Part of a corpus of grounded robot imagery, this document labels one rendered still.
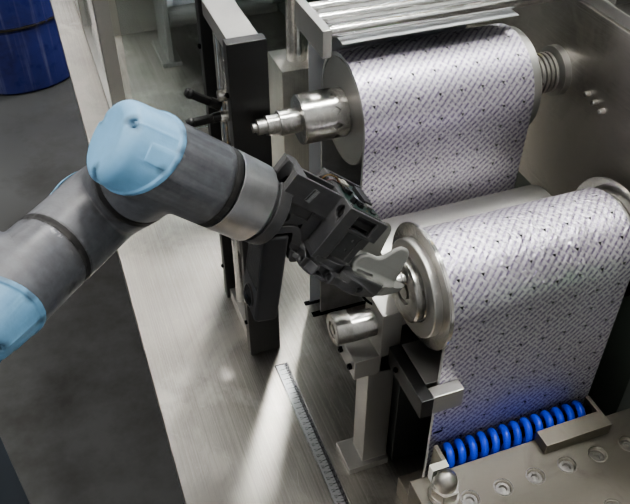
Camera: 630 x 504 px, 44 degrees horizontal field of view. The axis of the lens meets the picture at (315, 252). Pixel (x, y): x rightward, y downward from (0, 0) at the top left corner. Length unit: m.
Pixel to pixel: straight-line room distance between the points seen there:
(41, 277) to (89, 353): 1.93
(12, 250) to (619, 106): 0.74
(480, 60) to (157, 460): 1.58
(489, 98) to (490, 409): 0.39
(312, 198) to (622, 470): 0.54
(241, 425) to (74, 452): 1.21
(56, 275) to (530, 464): 0.62
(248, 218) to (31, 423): 1.83
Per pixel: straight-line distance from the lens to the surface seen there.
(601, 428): 1.06
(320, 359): 1.26
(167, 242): 1.49
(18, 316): 0.63
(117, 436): 2.34
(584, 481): 1.02
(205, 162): 0.64
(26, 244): 0.66
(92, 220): 0.68
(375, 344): 0.95
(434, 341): 0.88
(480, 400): 0.98
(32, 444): 2.40
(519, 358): 0.95
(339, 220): 0.71
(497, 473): 1.00
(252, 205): 0.67
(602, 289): 0.95
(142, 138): 0.62
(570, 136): 1.15
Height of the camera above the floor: 1.85
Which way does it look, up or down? 41 degrees down
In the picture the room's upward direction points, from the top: straight up
